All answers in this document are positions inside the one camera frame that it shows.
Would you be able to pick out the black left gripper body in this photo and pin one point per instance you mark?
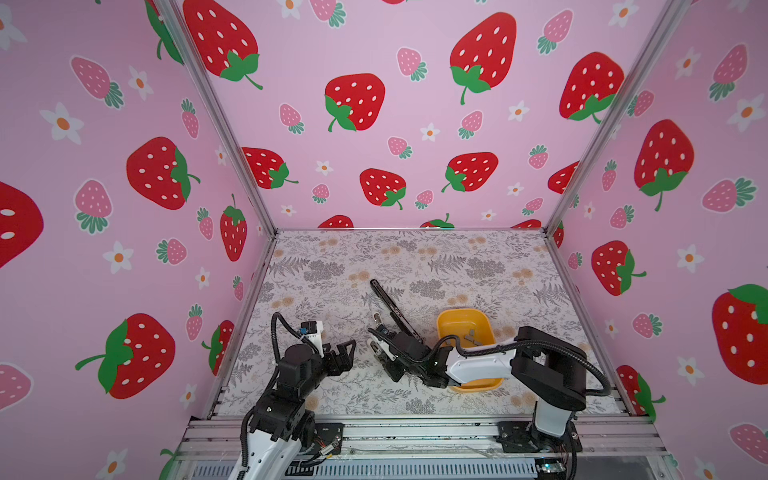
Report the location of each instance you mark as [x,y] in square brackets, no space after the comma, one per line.
[328,364]

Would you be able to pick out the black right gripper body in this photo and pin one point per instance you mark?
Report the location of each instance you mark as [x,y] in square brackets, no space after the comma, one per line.
[394,367]

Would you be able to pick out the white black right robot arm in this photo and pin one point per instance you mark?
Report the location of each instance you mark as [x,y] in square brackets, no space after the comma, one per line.
[554,370]

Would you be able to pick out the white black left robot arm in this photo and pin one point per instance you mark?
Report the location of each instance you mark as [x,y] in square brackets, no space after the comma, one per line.
[279,427]

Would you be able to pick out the yellow plastic tray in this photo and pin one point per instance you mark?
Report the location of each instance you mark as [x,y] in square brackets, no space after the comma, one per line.
[473,328]

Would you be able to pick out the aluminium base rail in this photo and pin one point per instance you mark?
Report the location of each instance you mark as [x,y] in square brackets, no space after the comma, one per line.
[487,447]

